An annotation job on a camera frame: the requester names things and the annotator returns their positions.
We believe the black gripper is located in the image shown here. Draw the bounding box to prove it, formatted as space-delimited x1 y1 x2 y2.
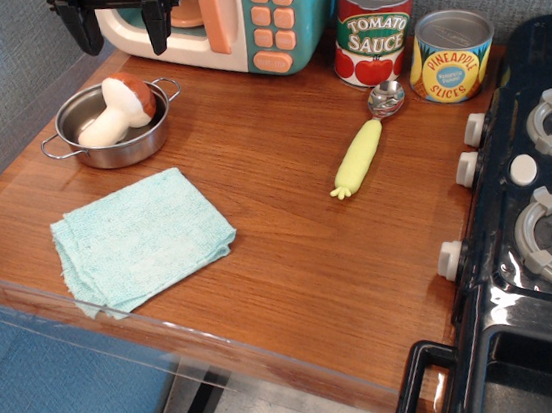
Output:
46 0 180 57

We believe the light blue rag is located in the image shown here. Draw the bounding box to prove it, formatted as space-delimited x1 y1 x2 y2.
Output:
50 168 236 319

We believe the plush mushroom toy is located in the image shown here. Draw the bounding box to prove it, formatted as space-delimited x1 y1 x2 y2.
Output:
78 72 157 148

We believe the small steel pot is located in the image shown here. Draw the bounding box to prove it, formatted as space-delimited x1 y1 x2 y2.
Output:
41 76 181 169

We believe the teal toy microwave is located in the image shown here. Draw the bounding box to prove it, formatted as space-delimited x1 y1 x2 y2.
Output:
96 0 335 76

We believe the tomato sauce can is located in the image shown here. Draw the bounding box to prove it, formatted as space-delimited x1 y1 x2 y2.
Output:
334 0 413 88

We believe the pineapple slices can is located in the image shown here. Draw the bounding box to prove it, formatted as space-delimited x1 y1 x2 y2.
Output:
409 9 494 104

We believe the black toy stove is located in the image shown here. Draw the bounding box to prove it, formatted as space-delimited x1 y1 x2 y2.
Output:
396 14 552 413

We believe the yellow handled metal spoon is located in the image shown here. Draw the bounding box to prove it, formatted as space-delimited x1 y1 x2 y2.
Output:
330 80 405 200

